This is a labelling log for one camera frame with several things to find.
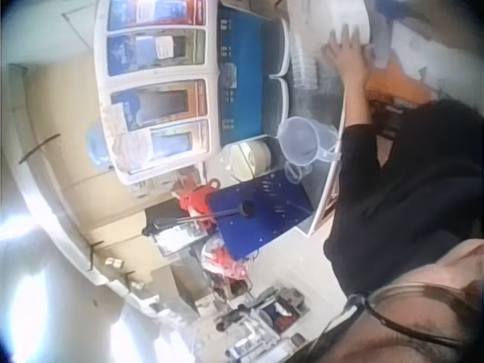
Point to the person's left hand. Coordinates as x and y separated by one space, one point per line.
346 60

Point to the person's left fingers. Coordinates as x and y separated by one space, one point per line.
346 35

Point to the white plastic container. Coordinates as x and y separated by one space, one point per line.
329 17

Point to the stack of clear plastic cups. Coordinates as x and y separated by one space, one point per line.
304 62

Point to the orange box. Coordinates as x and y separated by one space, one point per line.
397 81

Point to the blue flat box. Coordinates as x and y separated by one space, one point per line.
244 75

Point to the clear plastic measuring jug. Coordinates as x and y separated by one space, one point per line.
302 141

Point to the beige tape roll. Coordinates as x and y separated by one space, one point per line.
251 160

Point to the white plastic drawer unit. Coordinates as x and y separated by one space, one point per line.
159 90

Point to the blue perforated board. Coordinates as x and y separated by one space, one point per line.
264 215

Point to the red plastic tool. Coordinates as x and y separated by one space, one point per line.
194 198

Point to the red and white plastic bag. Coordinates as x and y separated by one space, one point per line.
225 259

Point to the heap of small tools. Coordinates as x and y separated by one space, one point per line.
261 321

